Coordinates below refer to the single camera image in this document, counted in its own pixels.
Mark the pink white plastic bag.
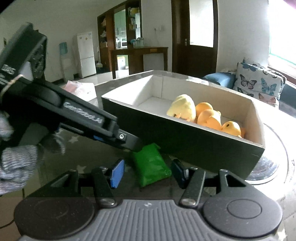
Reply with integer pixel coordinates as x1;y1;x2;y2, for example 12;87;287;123
61;80;97;102

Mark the green plastic packet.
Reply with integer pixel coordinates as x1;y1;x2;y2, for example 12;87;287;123
133;143;171;187

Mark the butterfly print cushion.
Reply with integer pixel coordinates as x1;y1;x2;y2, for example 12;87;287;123
233;60;287;108

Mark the dark wooden shelf cabinet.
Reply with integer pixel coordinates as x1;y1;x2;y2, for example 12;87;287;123
97;1;142;72

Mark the orange rubber duck toy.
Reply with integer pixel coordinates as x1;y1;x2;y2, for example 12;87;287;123
197;109;222;131

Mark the grey knit gloved hand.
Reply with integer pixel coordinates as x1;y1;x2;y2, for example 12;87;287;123
1;113;66;196

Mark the black cardboard box white inside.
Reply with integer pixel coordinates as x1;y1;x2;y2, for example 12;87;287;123
95;70;265;179

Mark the window with green frame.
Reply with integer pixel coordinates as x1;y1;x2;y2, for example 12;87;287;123
268;1;295;78

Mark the white refrigerator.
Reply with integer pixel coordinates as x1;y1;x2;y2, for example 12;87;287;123
73;32;96;78

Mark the blue water dispenser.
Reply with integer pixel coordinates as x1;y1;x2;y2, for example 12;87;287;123
59;42;68;56

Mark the blue sofa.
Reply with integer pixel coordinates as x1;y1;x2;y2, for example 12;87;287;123
202;72;295;116

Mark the dark wooden door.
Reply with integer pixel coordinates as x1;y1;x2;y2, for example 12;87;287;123
171;0;218;78

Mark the dark wooden console table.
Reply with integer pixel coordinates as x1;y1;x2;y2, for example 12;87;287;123
110;47;168;79

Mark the yellow plush chick toy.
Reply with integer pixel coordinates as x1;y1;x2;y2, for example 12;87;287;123
166;94;196;121

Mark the round black induction cooker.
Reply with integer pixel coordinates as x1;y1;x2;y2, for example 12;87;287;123
245;124;288;185

